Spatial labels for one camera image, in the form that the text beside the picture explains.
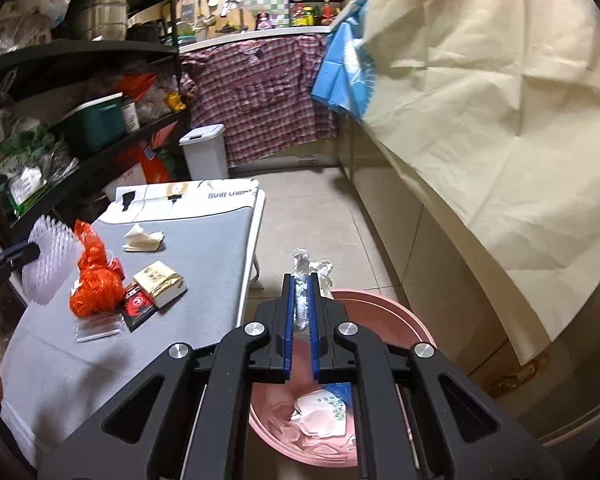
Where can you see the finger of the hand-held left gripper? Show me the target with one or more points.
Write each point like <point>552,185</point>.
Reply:
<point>10,256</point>

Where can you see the red and black packet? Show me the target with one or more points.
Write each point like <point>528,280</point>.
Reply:
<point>137,307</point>

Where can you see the white trash bin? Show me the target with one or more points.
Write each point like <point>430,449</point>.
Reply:
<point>205,155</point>

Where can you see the green crate with white lid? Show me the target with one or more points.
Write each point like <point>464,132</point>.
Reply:
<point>95,125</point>

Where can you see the clear plastic bag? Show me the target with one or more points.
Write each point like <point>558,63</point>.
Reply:
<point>97,329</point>

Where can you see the orange plastic bag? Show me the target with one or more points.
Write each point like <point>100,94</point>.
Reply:
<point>95,280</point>

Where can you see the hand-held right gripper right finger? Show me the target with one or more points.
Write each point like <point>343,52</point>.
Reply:
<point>314,330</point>

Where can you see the pink plastic basin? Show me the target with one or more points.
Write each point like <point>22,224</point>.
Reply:
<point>380,310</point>

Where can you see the crumpled beige tissue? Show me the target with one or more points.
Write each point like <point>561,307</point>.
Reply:
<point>140,240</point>

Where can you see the blue patterned cloth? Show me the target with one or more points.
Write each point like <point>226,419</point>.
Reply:
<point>340,70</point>

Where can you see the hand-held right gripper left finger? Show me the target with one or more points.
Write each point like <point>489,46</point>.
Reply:
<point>287,320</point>

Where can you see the beige cabinet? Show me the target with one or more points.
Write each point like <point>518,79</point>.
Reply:
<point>405,240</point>

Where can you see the steel pot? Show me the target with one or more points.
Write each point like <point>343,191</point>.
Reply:
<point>102,15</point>

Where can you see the yellow packet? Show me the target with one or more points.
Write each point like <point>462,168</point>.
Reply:
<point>176,101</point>

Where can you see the large orange bag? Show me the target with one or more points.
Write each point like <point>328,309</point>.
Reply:
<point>145,165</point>

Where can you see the white printed packet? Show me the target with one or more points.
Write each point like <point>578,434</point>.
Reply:
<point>320,407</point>

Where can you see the cream cloth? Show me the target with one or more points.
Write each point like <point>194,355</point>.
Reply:
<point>480,110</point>

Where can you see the white foam net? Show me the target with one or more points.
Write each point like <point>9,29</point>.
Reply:
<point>50,260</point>

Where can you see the rack of condiment bottles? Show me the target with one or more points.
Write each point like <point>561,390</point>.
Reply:
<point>312,10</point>

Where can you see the grey ironing board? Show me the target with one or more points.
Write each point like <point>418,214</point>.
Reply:
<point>195,240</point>

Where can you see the white plastic wrapper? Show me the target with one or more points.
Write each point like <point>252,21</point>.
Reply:
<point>302,265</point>

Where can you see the green and white packets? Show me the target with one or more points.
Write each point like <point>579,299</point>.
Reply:
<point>22,150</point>

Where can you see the gold and cream box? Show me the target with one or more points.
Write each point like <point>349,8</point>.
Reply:
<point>157,280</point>

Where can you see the small orange bag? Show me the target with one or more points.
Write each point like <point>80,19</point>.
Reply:
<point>135,85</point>

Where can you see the white kitchen counter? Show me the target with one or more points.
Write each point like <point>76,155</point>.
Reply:
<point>240,36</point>

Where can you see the red plaid shirt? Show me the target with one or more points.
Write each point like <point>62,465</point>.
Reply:
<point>260,95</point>

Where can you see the black shelf rack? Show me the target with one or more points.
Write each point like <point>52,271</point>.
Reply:
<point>80,50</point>

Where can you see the metal faucet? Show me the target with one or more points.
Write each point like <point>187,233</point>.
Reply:
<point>232,10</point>

